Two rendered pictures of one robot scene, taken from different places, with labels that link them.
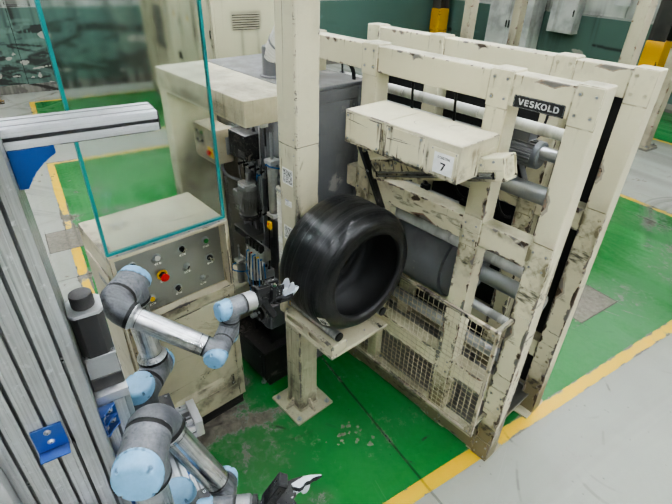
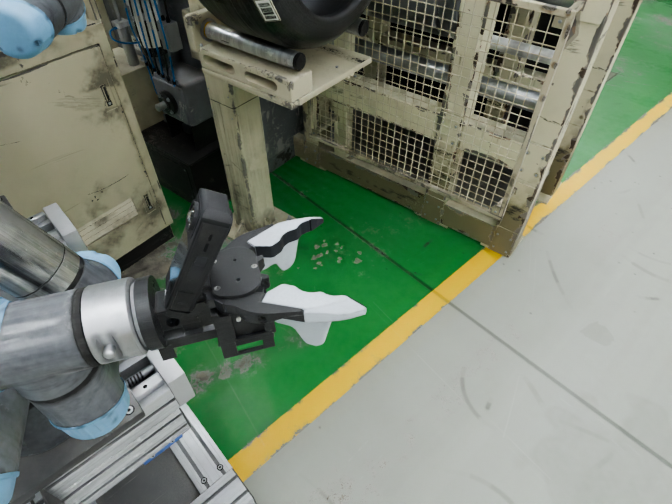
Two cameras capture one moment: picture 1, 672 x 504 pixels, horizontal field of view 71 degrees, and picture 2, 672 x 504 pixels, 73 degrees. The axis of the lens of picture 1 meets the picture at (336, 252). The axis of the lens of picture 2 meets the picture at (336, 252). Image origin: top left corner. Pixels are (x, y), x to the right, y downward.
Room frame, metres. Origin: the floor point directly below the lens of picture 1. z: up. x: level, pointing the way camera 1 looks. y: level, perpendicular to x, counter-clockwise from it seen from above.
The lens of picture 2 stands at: (0.44, 0.07, 1.40)
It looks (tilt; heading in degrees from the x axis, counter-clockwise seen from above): 46 degrees down; 351
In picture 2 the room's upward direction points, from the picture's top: straight up
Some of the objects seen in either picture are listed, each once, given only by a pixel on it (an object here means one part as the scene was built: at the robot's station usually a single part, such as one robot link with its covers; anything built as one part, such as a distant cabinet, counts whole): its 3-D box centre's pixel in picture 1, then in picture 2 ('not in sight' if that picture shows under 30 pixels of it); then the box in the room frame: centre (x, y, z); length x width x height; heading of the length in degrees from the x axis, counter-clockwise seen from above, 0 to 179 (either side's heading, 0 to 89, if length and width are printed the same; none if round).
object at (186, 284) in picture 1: (174, 325); (21, 118); (1.91, 0.86, 0.63); 0.56 x 0.41 x 1.27; 133
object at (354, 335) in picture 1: (335, 321); (288, 64); (1.80, -0.01, 0.80); 0.37 x 0.36 x 0.02; 133
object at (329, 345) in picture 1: (314, 328); (253, 68); (1.70, 0.09, 0.84); 0.36 x 0.09 x 0.06; 43
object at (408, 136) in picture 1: (415, 138); not in sight; (1.91, -0.31, 1.71); 0.61 x 0.25 x 0.15; 43
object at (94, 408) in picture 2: not in sight; (81, 376); (0.72, 0.31, 0.94); 0.11 x 0.08 x 0.11; 7
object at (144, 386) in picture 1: (141, 392); not in sight; (1.24, 0.74, 0.88); 0.13 x 0.12 x 0.14; 175
